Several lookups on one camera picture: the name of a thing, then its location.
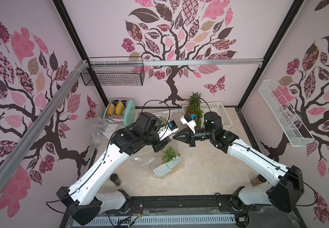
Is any pineapple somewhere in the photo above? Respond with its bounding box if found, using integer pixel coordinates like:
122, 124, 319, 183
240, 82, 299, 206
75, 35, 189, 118
158, 117, 167, 129
193, 106, 203, 129
153, 146, 181, 178
186, 92, 202, 116

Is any zip-top bag clear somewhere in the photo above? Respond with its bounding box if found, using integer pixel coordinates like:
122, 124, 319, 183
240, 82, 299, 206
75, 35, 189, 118
154, 109, 183, 122
130, 146, 182, 179
87, 116, 117, 149

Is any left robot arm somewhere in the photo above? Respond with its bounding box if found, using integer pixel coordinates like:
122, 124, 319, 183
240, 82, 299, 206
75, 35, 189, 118
57, 112, 178, 226

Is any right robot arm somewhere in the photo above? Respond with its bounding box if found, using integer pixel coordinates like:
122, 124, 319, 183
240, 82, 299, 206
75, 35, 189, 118
173, 112, 304, 213

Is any white plastic basket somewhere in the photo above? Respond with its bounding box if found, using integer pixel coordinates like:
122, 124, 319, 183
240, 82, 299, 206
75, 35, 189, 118
182, 102, 233, 131

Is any silver toaster mint side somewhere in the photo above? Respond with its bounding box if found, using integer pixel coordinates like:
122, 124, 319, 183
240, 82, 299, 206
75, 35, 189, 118
103, 98, 139, 126

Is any right bread slice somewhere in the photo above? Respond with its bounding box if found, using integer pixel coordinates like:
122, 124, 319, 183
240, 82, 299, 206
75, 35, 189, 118
115, 102, 125, 116

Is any bread slice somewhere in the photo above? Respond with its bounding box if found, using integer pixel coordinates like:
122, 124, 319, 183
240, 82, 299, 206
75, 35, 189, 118
107, 104, 116, 115
115, 102, 125, 116

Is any dark lidded spice jar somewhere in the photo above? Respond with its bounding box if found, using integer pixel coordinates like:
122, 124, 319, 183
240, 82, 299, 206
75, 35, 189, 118
110, 173, 122, 186

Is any left bread slice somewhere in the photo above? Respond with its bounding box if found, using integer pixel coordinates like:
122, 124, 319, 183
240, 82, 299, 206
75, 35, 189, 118
107, 104, 116, 115

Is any amber bottle black cap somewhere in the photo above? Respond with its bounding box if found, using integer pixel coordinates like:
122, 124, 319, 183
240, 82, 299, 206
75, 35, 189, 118
250, 174, 267, 187

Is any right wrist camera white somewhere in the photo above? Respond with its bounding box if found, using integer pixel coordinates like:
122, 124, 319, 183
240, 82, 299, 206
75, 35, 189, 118
180, 113, 197, 133

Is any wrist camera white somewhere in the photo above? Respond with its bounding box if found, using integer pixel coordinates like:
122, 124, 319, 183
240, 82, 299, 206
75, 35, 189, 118
180, 113, 197, 133
158, 120, 179, 141

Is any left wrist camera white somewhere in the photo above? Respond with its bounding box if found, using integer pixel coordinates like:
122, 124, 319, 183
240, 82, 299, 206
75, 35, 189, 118
158, 120, 179, 141

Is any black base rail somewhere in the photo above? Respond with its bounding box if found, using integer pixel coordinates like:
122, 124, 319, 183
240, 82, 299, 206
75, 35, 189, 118
59, 195, 308, 228

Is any black wire wall basket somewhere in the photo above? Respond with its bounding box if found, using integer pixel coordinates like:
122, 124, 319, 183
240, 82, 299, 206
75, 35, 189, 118
80, 56, 145, 86

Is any white slotted cable duct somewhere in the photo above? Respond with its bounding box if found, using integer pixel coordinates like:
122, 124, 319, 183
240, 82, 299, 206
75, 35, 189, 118
84, 214, 236, 228

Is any aluminium frame bar back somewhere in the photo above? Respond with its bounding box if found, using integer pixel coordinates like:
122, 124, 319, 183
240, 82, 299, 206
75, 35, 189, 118
90, 59, 264, 66

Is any aluminium frame bar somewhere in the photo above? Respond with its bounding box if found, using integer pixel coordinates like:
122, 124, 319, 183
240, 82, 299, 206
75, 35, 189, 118
90, 59, 264, 66
0, 60, 88, 192

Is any white wire wall shelf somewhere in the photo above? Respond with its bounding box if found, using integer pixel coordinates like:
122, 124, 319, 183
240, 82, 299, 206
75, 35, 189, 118
258, 79, 315, 147

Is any aluminium frame bar left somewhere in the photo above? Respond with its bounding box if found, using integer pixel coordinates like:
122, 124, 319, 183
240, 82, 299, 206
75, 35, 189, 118
0, 60, 88, 192

